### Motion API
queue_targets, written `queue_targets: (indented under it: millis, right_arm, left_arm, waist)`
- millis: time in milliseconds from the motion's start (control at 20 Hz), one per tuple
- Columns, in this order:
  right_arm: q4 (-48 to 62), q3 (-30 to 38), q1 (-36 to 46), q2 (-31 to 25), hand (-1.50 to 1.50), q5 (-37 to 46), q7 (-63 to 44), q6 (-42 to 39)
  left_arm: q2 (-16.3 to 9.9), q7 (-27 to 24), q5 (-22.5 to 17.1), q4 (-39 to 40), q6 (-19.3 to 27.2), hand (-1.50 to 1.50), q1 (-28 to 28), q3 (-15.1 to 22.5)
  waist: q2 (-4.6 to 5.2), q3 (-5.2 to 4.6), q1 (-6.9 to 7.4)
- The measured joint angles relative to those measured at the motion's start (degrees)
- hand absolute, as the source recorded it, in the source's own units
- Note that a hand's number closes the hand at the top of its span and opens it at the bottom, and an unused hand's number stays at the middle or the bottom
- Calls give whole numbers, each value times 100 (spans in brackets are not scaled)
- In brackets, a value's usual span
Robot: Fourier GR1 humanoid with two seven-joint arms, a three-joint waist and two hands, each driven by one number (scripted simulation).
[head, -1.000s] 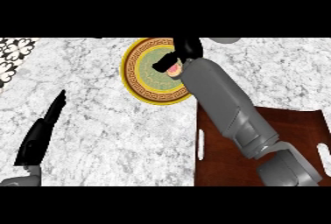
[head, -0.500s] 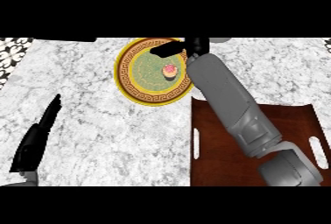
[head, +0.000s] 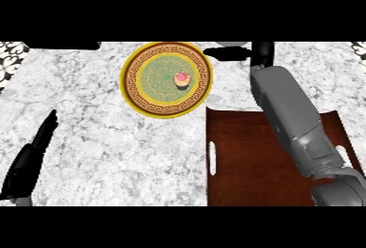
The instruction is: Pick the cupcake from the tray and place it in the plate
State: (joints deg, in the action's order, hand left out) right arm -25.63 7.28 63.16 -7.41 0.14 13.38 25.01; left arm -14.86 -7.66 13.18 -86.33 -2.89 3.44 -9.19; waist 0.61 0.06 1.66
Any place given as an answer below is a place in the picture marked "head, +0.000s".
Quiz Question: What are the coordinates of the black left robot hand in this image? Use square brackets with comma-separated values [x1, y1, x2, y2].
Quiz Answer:
[0, 108, 61, 202]

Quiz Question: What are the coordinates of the black flat appliance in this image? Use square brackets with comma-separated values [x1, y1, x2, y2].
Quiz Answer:
[22, 41, 104, 51]

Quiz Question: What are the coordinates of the pink frosted cupcake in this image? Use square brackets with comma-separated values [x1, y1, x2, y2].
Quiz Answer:
[171, 71, 194, 91]

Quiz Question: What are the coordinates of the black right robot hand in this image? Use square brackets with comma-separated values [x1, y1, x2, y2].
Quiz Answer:
[202, 41, 276, 70]

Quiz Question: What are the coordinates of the grey round object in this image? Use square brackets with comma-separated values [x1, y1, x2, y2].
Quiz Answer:
[214, 41, 250, 47]

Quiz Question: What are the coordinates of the yellow brown green ornate plate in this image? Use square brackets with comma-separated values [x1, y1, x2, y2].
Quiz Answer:
[118, 42, 214, 119]

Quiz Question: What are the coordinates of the brown wooden tray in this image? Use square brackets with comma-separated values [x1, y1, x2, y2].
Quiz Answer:
[205, 107, 366, 207]

